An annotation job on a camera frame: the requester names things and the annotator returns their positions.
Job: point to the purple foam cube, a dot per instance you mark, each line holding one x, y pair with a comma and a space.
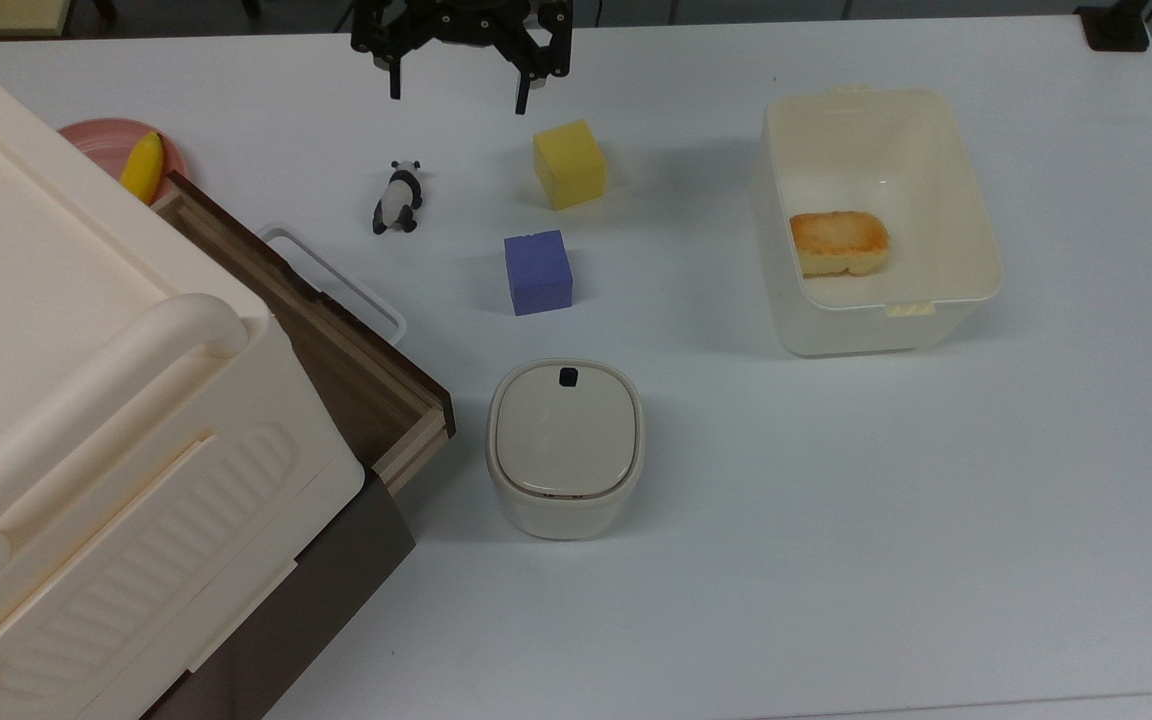
538, 272

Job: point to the cream toy cabinet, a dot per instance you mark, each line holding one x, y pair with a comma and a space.
86, 400

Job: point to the small panda toy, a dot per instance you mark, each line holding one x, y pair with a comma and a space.
398, 195

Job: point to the black clamp mount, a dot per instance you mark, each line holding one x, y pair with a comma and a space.
1114, 30

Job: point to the toasted bread slice toy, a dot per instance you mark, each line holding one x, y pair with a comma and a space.
839, 242

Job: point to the cream plastic bin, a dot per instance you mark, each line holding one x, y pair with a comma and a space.
936, 180

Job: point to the pink plate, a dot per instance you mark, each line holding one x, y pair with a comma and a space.
96, 143

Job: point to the cream lidded trash can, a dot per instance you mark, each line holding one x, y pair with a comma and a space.
564, 450

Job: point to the yellow foam cube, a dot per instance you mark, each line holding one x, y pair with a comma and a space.
569, 165

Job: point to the brown wooden drawer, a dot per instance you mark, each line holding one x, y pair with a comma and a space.
356, 380

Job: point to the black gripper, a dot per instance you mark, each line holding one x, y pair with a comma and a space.
466, 20

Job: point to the yellow banana toy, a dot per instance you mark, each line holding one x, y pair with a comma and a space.
143, 168

